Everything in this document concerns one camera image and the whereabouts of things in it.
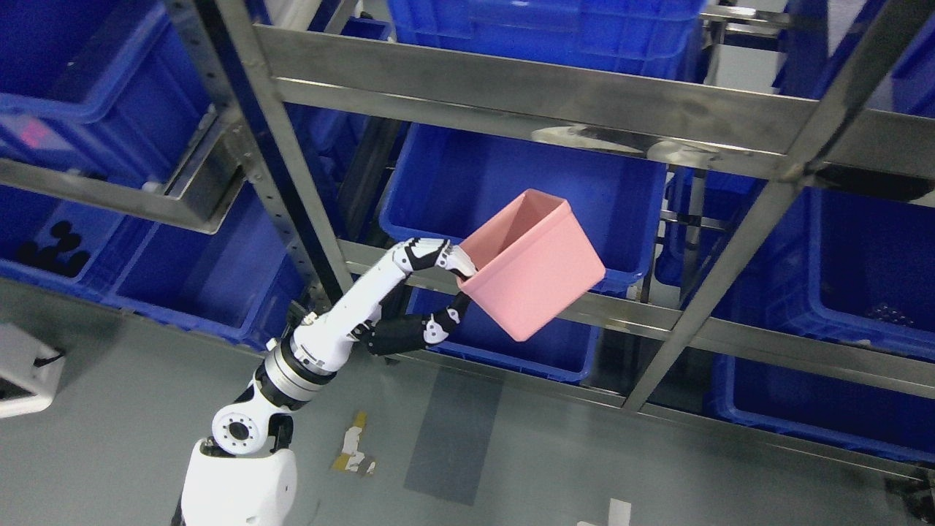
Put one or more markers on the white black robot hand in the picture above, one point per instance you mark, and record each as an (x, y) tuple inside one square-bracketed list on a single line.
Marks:
[(380, 299)]

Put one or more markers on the pink plastic storage box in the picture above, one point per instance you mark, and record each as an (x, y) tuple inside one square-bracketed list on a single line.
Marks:
[(533, 260)]

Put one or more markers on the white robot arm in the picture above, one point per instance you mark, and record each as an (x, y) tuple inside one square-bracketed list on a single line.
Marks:
[(245, 471)]

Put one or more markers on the blue shelf bin upper left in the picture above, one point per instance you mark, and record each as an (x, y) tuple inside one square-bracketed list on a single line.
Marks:
[(236, 284)]

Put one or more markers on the blue shelf bin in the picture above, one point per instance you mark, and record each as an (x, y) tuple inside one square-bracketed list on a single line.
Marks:
[(236, 284), (851, 269), (448, 182)]

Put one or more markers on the blue shelf bin centre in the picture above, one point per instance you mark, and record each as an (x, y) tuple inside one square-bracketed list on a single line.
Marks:
[(448, 182)]

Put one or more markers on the blue shelf bin right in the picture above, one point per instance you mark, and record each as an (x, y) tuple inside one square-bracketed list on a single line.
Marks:
[(851, 269)]

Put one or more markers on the blue bin top left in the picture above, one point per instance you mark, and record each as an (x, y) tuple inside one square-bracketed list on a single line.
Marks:
[(99, 87)]

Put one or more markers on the white device on floor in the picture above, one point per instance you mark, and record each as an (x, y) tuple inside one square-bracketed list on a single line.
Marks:
[(30, 372)]

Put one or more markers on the blue bin top centre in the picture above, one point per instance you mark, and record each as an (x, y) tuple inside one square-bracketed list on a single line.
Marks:
[(644, 38)]

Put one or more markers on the blue bin lower right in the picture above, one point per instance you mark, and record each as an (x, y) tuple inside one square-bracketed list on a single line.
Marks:
[(861, 418)]

